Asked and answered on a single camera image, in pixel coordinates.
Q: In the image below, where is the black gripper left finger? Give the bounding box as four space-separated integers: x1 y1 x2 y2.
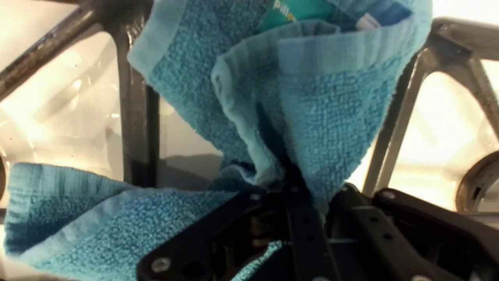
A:
136 181 330 281

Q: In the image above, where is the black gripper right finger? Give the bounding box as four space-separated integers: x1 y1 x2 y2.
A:
327 185 499 281

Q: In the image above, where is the teal terry towel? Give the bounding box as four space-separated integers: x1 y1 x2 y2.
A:
4 0 434 281

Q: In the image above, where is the black cast iron stove grate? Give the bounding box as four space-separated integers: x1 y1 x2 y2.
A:
0 0 499 216

